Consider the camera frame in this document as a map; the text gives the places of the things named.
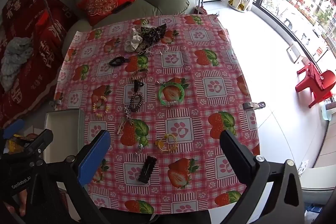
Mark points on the red plastic chair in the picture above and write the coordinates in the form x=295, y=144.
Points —
x=315, y=82

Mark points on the light blue stool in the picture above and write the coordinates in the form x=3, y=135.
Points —
x=328, y=111

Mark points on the red embroidered cushion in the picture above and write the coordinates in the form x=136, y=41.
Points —
x=105, y=1

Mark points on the person's left hand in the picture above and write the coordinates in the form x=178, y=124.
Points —
x=23, y=200

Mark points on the wooden picture frame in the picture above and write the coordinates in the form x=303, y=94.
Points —
x=294, y=53

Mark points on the black snap hair clip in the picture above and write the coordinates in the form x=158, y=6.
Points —
x=147, y=169

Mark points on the grey jewelry box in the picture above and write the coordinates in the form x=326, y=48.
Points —
x=64, y=119

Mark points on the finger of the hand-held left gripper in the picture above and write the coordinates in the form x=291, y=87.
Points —
x=39, y=140
x=14, y=128

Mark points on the grey cloth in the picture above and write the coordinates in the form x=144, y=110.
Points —
x=15, y=56

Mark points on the white polka dot scrunchie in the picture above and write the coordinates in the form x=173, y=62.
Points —
x=132, y=43

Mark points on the green bangle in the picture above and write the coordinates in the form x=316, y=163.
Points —
x=160, y=94

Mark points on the red printed blanket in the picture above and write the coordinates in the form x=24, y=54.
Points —
x=26, y=56

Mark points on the small black claw clip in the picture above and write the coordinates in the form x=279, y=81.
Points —
x=137, y=85

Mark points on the strawberry printed pink tablecloth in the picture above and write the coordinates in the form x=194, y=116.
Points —
x=183, y=61

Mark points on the black round hair clip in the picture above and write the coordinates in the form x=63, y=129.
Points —
x=118, y=60

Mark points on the metal table clamp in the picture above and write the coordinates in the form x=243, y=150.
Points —
x=56, y=102
x=253, y=105

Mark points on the beige hair clip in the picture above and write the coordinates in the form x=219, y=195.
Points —
x=122, y=127

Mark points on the leopard print scrunchie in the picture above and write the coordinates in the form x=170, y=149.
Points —
x=147, y=31

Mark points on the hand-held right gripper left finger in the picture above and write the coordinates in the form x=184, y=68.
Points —
x=95, y=155

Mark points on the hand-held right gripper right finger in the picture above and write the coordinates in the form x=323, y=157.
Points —
x=233, y=155

